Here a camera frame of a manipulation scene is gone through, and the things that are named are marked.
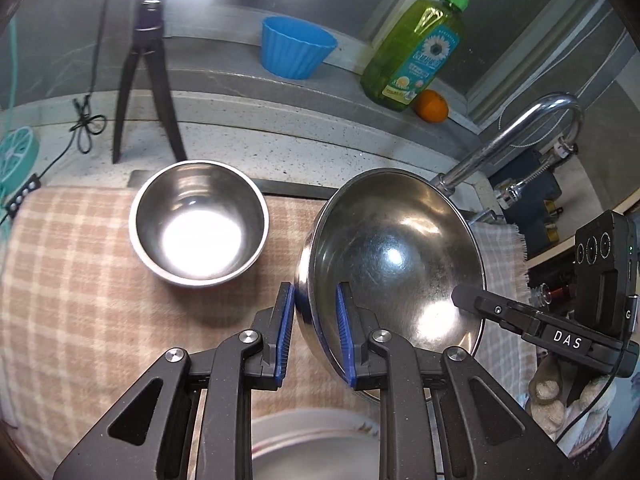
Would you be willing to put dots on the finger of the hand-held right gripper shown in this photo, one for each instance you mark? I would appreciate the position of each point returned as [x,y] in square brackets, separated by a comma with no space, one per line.
[480,302]

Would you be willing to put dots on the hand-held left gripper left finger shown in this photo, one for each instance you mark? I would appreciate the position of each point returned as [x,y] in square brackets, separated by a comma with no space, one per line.
[286,340]

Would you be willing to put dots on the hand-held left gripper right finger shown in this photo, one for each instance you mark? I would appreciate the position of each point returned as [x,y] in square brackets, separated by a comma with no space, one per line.
[345,345]

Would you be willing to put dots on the floral white plate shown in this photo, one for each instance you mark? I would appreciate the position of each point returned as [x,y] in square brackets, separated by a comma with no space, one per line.
[300,421]

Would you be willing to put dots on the large steel bowl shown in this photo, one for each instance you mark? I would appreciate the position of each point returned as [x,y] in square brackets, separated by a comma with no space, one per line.
[390,260]

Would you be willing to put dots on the small steel bowl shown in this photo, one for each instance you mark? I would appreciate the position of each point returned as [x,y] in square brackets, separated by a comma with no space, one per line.
[197,225]

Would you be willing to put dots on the person's right hand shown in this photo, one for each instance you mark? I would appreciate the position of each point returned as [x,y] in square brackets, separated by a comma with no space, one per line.
[545,395]

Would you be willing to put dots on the cream wooden shelf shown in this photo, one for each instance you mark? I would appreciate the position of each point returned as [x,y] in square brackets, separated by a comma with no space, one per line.
[555,252]

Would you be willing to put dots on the small glass cup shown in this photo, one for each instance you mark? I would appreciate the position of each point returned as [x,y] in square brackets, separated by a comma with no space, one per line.
[542,294]

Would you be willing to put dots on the dark blue knife block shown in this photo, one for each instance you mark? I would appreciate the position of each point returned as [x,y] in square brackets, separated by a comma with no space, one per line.
[530,170]

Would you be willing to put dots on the chrome faucet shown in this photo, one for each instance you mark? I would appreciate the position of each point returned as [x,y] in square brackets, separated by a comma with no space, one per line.
[505,140]

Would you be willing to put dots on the orange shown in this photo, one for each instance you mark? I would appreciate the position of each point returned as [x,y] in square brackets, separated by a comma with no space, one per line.
[432,106]

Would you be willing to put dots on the checkered beige cloth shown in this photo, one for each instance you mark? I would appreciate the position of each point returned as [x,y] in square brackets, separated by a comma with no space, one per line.
[75,285]

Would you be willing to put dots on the green dish soap bottle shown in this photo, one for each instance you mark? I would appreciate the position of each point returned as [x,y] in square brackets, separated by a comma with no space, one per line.
[415,60]

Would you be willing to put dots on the blue ribbed cup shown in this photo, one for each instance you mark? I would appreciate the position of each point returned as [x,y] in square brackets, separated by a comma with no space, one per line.
[297,47]

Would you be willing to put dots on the black inline controller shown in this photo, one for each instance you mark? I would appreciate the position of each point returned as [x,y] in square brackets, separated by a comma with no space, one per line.
[22,192]

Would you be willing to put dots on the black tripod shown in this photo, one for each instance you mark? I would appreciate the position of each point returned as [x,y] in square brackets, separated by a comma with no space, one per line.
[150,60]

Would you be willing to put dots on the teal round reel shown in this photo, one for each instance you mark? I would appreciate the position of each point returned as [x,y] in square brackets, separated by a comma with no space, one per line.
[15,155]

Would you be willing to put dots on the white window frame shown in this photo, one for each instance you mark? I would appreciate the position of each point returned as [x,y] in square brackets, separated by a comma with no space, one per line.
[505,75]

